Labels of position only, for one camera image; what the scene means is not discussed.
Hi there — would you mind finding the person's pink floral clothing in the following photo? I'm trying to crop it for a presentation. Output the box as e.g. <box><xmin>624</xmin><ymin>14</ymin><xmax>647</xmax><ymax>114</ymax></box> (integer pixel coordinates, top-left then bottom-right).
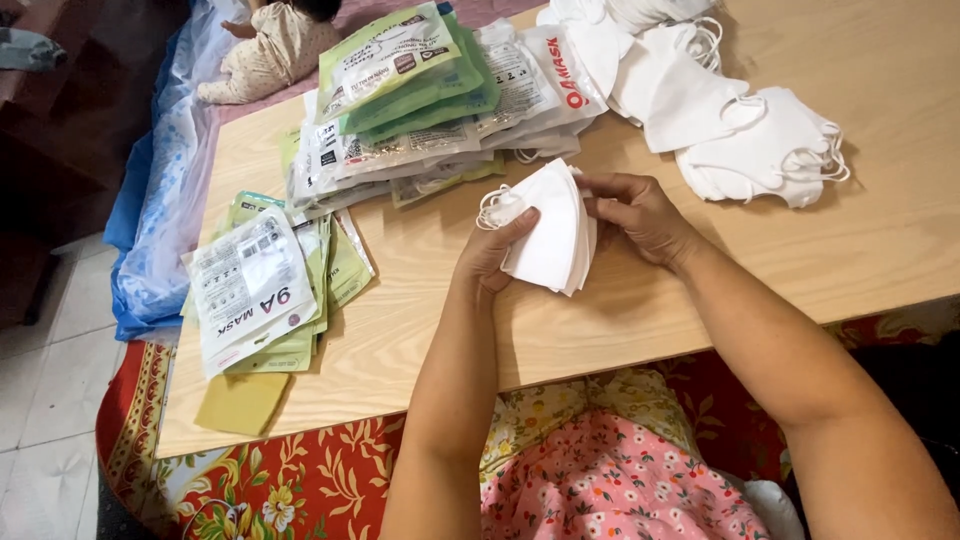
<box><xmin>480</xmin><ymin>408</ymin><xmax>770</xmax><ymax>540</ymax></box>

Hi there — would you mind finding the loose heap of white masks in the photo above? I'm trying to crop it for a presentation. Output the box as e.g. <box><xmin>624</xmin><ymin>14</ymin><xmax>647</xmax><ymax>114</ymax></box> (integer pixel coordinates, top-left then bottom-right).
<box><xmin>536</xmin><ymin>0</ymin><xmax>852</xmax><ymax>210</ymax></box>

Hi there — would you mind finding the dark wooden furniture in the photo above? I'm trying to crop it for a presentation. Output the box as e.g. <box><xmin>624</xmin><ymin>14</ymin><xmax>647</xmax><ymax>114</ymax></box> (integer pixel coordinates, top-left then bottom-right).
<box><xmin>0</xmin><ymin>0</ymin><xmax>189</xmax><ymax>327</ymax></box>

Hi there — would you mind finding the pile of filled mask packets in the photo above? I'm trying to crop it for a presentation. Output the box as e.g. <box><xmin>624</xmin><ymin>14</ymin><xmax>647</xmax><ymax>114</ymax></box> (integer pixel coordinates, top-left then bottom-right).
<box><xmin>279</xmin><ymin>0</ymin><xmax>610</xmax><ymax>219</ymax></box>

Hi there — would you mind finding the person's right hand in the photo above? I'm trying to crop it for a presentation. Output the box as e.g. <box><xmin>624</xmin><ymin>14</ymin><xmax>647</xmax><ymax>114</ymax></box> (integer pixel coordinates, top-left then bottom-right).
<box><xmin>573</xmin><ymin>172</ymin><xmax>706</xmax><ymax>273</ymax></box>

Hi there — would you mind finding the blue and clear plastic sheet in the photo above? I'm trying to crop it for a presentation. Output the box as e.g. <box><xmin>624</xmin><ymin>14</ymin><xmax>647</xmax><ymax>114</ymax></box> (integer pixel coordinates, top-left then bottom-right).
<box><xmin>103</xmin><ymin>0</ymin><xmax>249</xmax><ymax>342</ymax></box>

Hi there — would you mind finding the grey cloth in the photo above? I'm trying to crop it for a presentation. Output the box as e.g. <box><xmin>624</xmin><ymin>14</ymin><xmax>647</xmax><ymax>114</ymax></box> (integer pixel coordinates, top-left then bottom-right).
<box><xmin>0</xmin><ymin>26</ymin><xmax>69</xmax><ymax>74</ymax></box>

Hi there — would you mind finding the small bundle of white masks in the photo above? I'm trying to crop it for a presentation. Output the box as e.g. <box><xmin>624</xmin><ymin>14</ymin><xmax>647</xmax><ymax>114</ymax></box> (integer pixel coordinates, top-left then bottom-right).
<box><xmin>476</xmin><ymin>157</ymin><xmax>599</xmax><ymax>297</ymax></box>

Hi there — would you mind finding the white cloth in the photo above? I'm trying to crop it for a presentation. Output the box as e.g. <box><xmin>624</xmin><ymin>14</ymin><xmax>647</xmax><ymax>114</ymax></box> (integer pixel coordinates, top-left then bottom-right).
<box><xmin>742</xmin><ymin>480</ymin><xmax>807</xmax><ymax>540</ymax></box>

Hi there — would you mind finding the person's left hand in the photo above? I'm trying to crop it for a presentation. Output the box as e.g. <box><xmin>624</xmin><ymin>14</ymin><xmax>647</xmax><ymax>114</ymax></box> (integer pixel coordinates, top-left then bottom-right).
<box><xmin>453</xmin><ymin>206</ymin><xmax>541</xmax><ymax>297</ymax></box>

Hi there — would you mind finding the stack of flat empty pouches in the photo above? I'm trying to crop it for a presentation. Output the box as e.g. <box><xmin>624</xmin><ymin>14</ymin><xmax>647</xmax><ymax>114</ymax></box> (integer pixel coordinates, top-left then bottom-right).
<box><xmin>180</xmin><ymin>189</ymin><xmax>376</xmax><ymax>380</ymax></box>

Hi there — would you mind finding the yellow floral cloth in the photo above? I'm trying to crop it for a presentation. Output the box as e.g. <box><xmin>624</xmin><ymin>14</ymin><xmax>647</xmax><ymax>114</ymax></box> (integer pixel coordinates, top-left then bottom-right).
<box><xmin>480</xmin><ymin>367</ymin><xmax>702</xmax><ymax>481</ymax></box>

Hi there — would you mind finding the red floral mat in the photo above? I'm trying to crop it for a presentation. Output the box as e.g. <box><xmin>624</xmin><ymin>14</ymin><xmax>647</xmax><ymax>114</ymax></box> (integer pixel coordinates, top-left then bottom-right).
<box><xmin>96</xmin><ymin>300</ymin><xmax>960</xmax><ymax>540</ymax></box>

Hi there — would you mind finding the yellow cardboard sheet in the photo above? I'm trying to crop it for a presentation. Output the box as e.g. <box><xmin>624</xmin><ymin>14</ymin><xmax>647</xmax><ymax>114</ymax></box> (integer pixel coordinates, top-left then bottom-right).
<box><xmin>193</xmin><ymin>371</ymin><xmax>292</xmax><ymax>438</ymax></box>

